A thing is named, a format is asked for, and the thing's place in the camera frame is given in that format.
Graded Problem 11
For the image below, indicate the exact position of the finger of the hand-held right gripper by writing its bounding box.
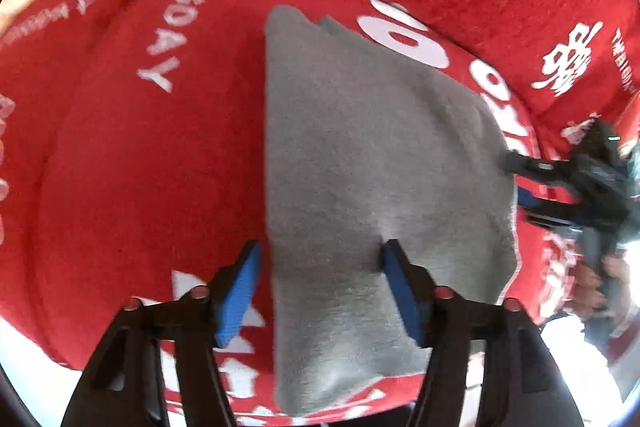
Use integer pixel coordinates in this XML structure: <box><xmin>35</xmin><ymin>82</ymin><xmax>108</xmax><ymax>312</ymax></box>
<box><xmin>502</xmin><ymin>149</ymin><xmax>576</xmax><ymax>185</ymax></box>
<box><xmin>517</xmin><ymin>188</ymin><xmax>583</xmax><ymax>228</ymax></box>

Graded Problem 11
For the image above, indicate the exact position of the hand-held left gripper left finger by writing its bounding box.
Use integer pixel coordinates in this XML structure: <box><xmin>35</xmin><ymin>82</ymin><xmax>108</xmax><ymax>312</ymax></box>
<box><xmin>60</xmin><ymin>241</ymin><xmax>263</xmax><ymax>427</ymax></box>

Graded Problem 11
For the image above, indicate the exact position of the person's right hand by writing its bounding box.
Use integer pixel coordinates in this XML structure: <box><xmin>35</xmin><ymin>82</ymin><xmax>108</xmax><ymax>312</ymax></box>
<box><xmin>566</xmin><ymin>256</ymin><xmax>630</xmax><ymax>320</ymax></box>

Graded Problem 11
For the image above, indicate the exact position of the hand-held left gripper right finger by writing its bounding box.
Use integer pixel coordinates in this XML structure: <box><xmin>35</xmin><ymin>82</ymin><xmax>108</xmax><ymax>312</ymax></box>
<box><xmin>382</xmin><ymin>239</ymin><xmax>586</xmax><ymax>427</ymax></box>

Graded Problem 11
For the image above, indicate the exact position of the red printed blanket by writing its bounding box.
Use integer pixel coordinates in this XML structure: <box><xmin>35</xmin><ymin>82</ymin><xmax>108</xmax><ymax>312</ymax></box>
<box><xmin>0</xmin><ymin>0</ymin><xmax>640</xmax><ymax>427</ymax></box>

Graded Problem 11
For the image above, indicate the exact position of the grey fleece garment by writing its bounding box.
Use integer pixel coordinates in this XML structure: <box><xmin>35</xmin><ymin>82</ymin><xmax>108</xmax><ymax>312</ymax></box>
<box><xmin>262</xmin><ymin>5</ymin><xmax>521</xmax><ymax>415</ymax></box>

